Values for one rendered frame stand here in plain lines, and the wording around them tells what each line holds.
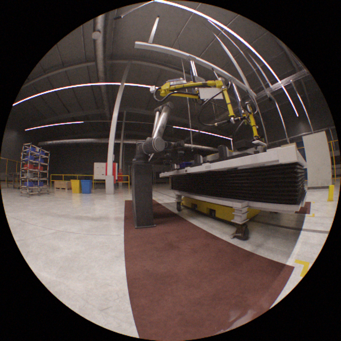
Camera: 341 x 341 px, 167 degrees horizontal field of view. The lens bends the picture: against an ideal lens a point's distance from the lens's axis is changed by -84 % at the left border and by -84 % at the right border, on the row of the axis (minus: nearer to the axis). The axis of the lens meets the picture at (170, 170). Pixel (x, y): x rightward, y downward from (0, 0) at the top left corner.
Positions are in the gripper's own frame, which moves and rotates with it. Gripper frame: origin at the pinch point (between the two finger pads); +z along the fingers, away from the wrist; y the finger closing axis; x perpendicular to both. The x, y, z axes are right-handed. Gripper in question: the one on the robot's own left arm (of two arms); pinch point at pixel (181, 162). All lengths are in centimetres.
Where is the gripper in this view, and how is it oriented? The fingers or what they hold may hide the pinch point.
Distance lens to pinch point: 197.9
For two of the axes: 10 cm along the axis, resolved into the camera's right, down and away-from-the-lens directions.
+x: -3.5, 0.8, 9.3
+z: 0.2, 10.0, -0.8
